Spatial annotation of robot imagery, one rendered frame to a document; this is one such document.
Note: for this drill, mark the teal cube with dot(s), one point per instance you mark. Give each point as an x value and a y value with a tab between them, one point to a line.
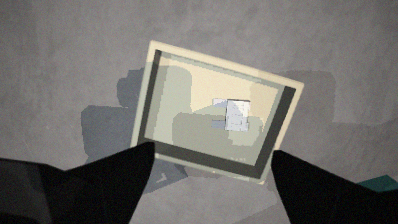
383	183

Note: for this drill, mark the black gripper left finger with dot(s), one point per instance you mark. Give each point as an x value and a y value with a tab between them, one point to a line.
105	191

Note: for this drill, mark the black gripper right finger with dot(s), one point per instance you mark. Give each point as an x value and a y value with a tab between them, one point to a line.
312	195

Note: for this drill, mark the cream shallow tray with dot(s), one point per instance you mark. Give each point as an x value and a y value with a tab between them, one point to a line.
175	112

